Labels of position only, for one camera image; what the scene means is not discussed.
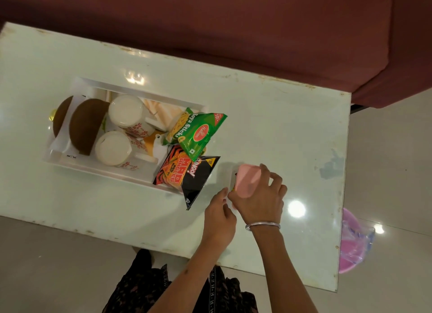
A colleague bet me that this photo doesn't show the person's left hand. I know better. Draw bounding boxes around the person's left hand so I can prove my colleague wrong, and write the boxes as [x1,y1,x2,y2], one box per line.
[203,187,237,245]

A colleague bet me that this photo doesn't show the person's right hand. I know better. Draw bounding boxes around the person's right hand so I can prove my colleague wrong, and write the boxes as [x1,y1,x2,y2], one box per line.
[227,163,288,226]

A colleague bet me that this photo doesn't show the pink plastic cup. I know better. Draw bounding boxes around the pink plastic cup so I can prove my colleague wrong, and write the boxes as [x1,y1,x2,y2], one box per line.
[233,164,262,199]

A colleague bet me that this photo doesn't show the person's right forearm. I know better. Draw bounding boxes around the person's right forearm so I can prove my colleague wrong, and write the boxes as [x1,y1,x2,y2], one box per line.
[250,226,319,313]

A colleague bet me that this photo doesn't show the person's left forearm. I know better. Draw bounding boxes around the person's left forearm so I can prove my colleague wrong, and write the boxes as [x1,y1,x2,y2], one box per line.
[147,238,229,313]

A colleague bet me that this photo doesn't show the black snack packet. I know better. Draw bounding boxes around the black snack packet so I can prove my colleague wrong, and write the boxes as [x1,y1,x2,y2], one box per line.
[153,145,221,211]

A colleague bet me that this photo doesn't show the silver bangle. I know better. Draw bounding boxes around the silver bangle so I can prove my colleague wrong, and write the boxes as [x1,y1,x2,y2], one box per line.
[245,221,281,232]

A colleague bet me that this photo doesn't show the green snack packet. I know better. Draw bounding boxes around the green snack packet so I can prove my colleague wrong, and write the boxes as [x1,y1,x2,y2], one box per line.
[162,107,228,162]

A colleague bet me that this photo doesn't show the yellow sachet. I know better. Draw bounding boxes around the yellow sachet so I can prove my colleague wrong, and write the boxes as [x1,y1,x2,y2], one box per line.
[143,131,168,159]

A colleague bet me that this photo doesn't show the clear plastic bin bag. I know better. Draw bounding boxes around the clear plastic bin bag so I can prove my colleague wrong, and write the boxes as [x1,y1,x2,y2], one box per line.
[340,219,376,263]

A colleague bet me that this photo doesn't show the pink plastic bin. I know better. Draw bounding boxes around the pink plastic bin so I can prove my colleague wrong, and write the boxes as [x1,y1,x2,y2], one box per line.
[338,207,368,275]

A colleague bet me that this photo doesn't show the white floral mug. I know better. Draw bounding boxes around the white floral mug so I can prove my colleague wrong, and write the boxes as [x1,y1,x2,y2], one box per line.
[94,130,159,170]
[108,94,168,139]

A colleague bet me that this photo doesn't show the dark patterned trousers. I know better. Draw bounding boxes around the dark patterned trousers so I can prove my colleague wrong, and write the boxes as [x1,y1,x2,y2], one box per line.
[102,249,259,313]

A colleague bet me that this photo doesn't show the large brown round bun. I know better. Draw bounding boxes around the large brown round bun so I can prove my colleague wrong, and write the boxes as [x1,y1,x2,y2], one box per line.
[69,98,110,156]

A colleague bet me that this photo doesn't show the white rectangular tray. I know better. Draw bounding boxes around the white rectangular tray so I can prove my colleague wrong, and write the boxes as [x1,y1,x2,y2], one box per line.
[42,76,208,194]

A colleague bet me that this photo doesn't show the maroon sofa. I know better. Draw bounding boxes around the maroon sofa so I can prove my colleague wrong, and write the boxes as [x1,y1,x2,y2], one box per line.
[0,0,432,110]

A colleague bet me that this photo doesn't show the small brown round bun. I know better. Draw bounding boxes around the small brown round bun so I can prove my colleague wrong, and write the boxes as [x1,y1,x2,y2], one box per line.
[52,96,74,138]

